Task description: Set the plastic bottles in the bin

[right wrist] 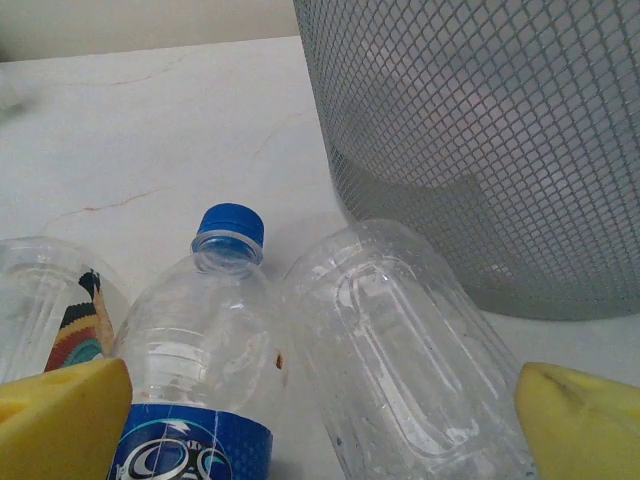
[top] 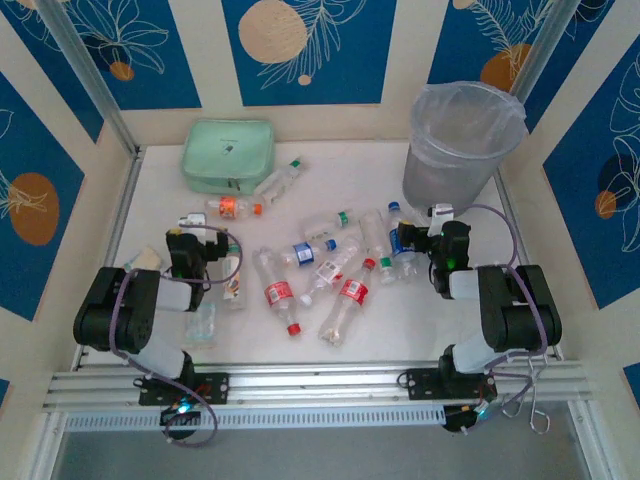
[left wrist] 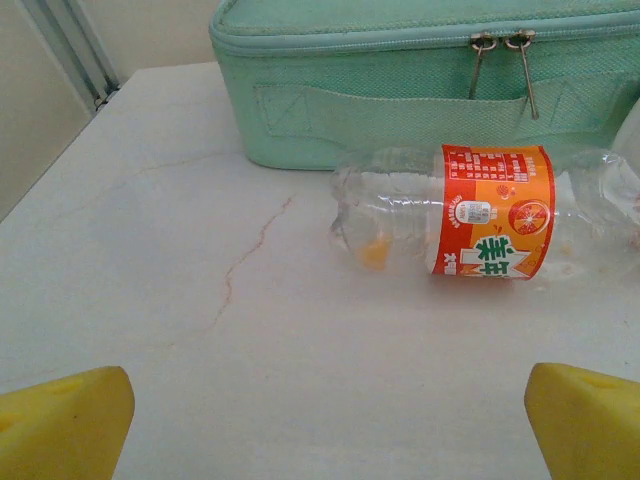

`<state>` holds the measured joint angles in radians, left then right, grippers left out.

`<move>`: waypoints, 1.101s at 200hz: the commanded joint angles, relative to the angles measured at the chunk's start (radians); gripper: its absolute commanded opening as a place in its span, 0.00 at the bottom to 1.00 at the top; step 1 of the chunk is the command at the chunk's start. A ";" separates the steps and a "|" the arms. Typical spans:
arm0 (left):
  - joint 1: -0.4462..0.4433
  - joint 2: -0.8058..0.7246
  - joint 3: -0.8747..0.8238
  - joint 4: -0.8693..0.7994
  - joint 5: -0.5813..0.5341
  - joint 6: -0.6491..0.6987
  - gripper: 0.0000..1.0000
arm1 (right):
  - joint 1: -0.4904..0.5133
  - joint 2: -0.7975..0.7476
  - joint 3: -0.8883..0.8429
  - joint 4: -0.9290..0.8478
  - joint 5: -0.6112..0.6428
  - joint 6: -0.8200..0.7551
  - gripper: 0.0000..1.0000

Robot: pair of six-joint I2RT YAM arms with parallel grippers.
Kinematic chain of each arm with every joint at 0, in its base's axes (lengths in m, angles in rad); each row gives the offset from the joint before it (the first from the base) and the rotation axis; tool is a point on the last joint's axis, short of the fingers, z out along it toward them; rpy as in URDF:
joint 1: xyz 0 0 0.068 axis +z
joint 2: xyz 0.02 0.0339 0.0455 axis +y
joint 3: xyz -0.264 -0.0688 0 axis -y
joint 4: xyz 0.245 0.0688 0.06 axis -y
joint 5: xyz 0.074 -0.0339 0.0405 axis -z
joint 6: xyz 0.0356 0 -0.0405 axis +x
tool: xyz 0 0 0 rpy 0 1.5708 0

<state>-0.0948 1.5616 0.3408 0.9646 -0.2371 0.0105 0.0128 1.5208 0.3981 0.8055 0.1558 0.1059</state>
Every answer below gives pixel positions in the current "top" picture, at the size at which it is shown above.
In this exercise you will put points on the clear bottle orange white label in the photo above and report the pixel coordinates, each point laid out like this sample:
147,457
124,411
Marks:
232,285

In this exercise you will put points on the Pepsi plastic bottle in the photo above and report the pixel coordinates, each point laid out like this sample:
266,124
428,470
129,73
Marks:
394,243

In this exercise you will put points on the orange label plastic bottle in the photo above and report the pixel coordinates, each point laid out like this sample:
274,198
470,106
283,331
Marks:
229,207

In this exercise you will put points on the clear bottle green white label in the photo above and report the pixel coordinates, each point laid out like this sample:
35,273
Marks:
372,235

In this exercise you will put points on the Coca-Cola plastic bottle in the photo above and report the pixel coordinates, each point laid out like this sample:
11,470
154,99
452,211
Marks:
277,294
352,290

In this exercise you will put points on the clear bottle green cap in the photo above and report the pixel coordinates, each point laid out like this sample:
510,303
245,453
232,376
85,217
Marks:
277,182

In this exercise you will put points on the blue label plastic bottle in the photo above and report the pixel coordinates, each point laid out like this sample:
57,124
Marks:
302,252

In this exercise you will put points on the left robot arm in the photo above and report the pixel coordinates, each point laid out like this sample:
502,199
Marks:
115,310

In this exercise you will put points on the grey translucent waste bin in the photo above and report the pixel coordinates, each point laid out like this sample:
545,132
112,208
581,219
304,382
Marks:
440,185

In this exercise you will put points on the clear plastic bin liner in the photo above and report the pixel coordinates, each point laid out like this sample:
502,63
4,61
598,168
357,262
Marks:
425,140

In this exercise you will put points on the tan sponge packet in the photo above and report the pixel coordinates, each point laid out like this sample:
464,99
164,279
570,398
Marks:
147,259

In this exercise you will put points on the clear plastic packet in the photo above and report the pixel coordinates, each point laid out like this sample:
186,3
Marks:
200,325

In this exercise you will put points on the mint green zip pouch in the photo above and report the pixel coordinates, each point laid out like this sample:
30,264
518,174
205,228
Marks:
225,150

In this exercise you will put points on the red white label bottle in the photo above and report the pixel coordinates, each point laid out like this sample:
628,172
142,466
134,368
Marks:
330,270

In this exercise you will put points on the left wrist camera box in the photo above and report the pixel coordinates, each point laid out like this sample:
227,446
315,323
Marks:
196,219

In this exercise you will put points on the aluminium side rail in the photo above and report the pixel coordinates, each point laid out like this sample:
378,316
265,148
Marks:
507,205
117,235

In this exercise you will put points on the aluminium frame post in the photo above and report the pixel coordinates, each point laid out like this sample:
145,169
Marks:
90,75
545,45

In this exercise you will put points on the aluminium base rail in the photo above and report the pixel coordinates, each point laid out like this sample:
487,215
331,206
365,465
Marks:
320,385

